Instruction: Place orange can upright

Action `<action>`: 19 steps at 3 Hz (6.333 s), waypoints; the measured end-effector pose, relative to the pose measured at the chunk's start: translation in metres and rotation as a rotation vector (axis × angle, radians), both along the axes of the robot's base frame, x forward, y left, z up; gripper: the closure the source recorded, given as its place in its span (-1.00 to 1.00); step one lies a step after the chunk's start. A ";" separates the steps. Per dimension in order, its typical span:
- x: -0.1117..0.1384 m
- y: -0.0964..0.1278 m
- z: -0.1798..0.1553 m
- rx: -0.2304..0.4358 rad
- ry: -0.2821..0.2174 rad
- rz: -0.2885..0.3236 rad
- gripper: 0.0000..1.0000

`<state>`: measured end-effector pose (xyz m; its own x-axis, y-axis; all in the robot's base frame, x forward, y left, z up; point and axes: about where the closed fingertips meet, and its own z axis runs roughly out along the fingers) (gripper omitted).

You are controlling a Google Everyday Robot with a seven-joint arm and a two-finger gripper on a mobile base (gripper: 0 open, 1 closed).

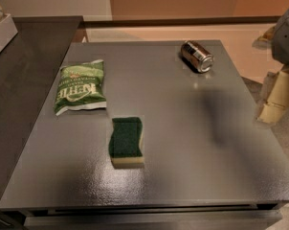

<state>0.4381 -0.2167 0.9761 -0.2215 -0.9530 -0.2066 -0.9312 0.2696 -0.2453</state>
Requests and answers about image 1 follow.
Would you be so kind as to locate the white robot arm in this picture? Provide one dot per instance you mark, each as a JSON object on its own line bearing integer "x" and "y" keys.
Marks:
{"x": 266, "y": 40}

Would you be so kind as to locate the dark side table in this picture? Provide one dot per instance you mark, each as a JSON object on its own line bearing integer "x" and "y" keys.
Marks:
{"x": 28, "y": 67}

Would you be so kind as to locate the grey box at left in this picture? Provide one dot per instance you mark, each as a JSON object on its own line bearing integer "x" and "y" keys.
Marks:
{"x": 7, "y": 31}

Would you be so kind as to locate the grey-white gripper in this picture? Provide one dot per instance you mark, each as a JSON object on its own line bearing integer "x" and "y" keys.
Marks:
{"x": 286, "y": 40}

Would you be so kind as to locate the orange metal drink can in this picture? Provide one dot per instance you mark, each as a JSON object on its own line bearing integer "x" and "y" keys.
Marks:
{"x": 200, "y": 58}

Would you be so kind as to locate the green chip bag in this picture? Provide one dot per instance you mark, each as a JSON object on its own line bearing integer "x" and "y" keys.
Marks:
{"x": 80, "y": 87}

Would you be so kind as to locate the green and yellow sponge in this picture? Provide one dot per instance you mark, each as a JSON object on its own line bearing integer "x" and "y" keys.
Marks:
{"x": 126, "y": 142}

